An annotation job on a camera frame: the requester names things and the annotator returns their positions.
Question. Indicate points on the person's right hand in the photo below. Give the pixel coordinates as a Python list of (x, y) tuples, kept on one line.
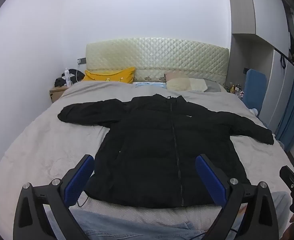
[(288, 232)]

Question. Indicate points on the pink pillow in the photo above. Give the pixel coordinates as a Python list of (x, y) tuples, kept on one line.
[(173, 75)]

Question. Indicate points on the white bottle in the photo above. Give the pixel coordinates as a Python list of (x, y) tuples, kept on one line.
[(67, 77)]

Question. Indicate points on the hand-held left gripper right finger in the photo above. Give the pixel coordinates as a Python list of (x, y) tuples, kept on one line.
[(210, 180)]

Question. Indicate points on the small white object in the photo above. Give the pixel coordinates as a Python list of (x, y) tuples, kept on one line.
[(254, 111)]

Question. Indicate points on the cream pillow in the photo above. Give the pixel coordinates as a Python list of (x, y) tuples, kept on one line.
[(178, 83)]

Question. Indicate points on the wooden nightstand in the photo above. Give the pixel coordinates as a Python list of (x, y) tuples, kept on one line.
[(56, 92)]

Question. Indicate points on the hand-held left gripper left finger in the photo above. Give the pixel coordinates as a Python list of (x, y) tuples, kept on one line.
[(78, 180)]

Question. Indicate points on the blue curtain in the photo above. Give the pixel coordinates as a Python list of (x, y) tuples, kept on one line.
[(292, 110)]

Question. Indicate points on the cream quilted headboard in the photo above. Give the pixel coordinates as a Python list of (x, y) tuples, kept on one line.
[(157, 55)]

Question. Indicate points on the pale yellow pillow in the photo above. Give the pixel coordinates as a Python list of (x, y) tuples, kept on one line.
[(198, 84)]

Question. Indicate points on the dark hanging clothes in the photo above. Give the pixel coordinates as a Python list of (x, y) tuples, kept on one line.
[(292, 45)]

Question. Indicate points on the black bag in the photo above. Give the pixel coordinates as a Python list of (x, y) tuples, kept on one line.
[(60, 81)]

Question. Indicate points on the light blue printed cloth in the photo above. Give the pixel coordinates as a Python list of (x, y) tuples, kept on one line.
[(149, 85)]

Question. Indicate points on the group of small bottles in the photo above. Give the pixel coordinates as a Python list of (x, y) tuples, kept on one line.
[(234, 88)]

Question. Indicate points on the black puffer jacket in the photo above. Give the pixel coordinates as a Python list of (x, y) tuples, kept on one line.
[(149, 142)]

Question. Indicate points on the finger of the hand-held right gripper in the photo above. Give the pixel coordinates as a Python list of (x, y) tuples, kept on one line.
[(288, 175)]

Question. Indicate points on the grey white wardrobe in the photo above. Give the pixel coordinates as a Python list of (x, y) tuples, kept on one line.
[(267, 5)]

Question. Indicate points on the person's blue jeans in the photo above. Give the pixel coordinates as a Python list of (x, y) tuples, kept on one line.
[(137, 230)]

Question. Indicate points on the grey pillow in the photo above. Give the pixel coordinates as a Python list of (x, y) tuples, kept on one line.
[(213, 86)]

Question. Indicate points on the blue padded board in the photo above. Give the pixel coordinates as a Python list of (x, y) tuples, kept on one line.
[(256, 90)]

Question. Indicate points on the wall socket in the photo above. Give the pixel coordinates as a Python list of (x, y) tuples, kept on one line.
[(82, 61)]

